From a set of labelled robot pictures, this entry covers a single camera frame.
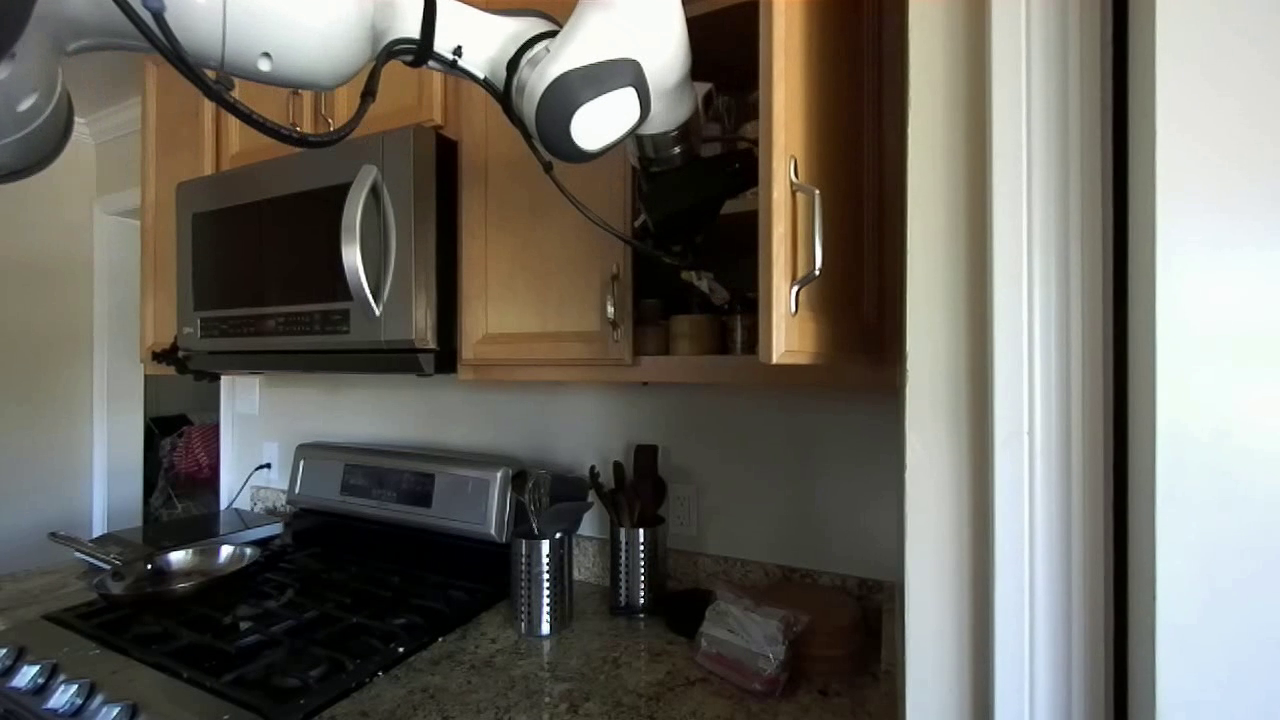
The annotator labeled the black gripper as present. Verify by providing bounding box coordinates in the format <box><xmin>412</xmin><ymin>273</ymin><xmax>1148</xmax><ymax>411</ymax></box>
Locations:
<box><xmin>632</xmin><ymin>123</ymin><xmax>759</xmax><ymax>262</ymax></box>

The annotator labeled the steel cupboard door handle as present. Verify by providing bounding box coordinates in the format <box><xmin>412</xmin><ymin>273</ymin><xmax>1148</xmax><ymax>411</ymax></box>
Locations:
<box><xmin>599</xmin><ymin>270</ymin><xmax>628</xmax><ymax>336</ymax></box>
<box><xmin>783</xmin><ymin>154</ymin><xmax>829</xmax><ymax>319</ymax></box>

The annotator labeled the tall wooden cupboard door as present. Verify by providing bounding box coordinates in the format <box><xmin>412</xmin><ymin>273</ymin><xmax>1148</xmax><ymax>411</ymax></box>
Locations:
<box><xmin>754</xmin><ymin>0</ymin><xmax>901</xmax><ymax>374</ymax></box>
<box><xmin>455</xmin><ymin>71</ymin><xmax>639</xmax><ymax>378</ymax></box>

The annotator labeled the dark object with pink patch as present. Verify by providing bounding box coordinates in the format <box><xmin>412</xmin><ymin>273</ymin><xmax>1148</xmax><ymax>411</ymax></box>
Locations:
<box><xmin>138</xmin><ymin>411</ymin><xmax>225</xmax><ymax>544</ymax></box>

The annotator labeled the tan lidded jar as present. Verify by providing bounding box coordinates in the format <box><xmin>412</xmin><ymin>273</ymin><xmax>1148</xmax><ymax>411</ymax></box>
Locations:
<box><xmin>665</xmin><ymin>312</ymin><xmax>731</xmax><ymax>359</ymax></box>

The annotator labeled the dark spice jar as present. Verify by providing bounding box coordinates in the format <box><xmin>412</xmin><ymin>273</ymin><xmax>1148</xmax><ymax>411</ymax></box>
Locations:
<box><xmin>632</xmin><ymin>297</ymin><xmax>672</xmax><ymax>359</ymax></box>
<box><xmin>725</xmin><ymin>312</ymin><xmax>764</xmax><ymax>359</ymax></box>

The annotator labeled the dark wooden spatula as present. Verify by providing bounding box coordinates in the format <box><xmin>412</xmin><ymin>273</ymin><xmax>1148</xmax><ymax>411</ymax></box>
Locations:
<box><xmin>628</xmin><ymin>439</ymin><xmax>672</xmax><ymax>528</ymax></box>

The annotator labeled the brown wooden spoon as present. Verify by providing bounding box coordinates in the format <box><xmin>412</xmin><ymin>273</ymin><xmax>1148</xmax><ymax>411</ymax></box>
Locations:
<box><xmin>585</xmin><ymin>462</ymin><xmax>632</xmax><ymax>528</ymax></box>

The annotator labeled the metal spatula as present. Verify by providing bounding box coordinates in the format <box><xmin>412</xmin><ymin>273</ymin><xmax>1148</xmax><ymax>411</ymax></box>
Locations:
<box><xmin>540</xmin><ymin>469</ymin><xmax>595</xmax><ymax>544</ymax></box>

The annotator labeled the metal ladle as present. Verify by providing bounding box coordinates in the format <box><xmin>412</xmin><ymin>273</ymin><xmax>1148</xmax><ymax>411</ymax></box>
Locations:
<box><xmin>506</xmin><ymin>469</ymin><xmax>553</xmax><ymax>544</ymax></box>

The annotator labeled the perforated steel utensil holder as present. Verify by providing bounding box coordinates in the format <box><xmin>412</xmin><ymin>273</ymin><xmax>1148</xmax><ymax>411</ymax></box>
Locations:
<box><xmin>613</xmin><ymin>519</ymin><xmax>672</xmax><ymax>617</ymax></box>

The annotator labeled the stainless steel microwave oven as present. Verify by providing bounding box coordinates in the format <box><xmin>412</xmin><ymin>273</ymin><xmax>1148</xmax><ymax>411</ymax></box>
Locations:
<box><xmin>171</xmin><ymin>123</ymin><xmax>459</xmax><ymax>380</ymax></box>

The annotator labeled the small black bowl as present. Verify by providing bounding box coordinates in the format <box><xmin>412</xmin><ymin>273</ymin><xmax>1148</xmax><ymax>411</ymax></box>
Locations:
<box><xmin>661</xmin><ymin>586</ymin><xmax>716</xmax><ymax>642</ymax></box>

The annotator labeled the shiny steel utensil holder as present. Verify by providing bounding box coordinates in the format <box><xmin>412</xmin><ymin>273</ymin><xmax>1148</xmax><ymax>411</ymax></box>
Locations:
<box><xmin>511</xmin><ymin>531</ymin><xmax>574</xmax><ymax>642</ymax></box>

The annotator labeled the zip bag with white packets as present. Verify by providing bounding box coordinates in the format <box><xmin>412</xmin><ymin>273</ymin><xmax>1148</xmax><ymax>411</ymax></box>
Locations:
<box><xmin>693</xmin><ymin>591</ymin><xmax>813</xmax><ymax>696</ymax></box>

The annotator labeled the round wooden board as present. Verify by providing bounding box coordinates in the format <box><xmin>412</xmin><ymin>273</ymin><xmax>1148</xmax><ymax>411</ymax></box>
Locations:
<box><xmin>735</xmin><ymin>578</ymin><xmax>882</xmax><ymax>692</ymax></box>

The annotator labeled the black gas stove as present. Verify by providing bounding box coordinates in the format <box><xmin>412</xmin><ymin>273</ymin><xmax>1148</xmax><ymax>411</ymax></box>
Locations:
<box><xmin>0</xmin><ymin>439</ymin><xmax>529</xmax><ymax>720</ymax></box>

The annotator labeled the steel frying pan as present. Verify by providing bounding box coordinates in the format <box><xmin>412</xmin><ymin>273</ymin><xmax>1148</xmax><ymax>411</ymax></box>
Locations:
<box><xmin>45</xmin><ymin>528</ymin><xmax>268</xmax><ymax>600</ymax></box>

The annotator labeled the wooden wall cupboard unit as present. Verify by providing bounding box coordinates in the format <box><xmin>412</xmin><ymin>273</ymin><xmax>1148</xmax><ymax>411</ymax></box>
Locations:
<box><xmin>137</xmin><ymin>0</ymin><xmax>911</xmax><ymax>391</ymax></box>

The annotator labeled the curved silver microwave handle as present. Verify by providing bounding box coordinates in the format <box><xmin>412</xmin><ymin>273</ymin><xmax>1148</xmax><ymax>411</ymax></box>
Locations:
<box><xmin>337</xmin><ymin>161</ymin><xmax>399</xmax><ymax>319</ymax></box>

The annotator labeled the white door frame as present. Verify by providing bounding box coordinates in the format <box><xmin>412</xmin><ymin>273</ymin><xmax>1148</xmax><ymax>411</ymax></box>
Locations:
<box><xmin>902</xmin><ymin>0</ymin><xmax>1114</xmax><ymax>720</ymax></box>

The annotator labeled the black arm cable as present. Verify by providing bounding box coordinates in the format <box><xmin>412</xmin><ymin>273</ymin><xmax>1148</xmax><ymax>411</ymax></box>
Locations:
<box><xmin>110</xmin><ymin>0</ymin><xmax>649</xmax><ymax>256</ymax></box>

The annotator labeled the white wall switch plate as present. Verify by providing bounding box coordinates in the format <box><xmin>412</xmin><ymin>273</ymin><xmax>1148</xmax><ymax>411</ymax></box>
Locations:
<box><xmin>225</xmin><ymin>378</ymin><xmax>268</xmax><ymax>420</ymax></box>

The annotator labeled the white wall outlet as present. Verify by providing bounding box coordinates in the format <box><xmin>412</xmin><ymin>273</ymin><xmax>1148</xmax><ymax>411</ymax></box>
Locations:
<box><xmin>247</xmin><ymin>439</ymin><xmax>286</xmax><ymax>499</ymax></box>

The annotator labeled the thin appliance power cord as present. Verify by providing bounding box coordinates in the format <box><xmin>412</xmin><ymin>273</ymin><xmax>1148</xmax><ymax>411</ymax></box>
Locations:
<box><xmin>218</xmin><ymin>455</ymin><xmax>276</xmax><ymax>519</ymax></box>

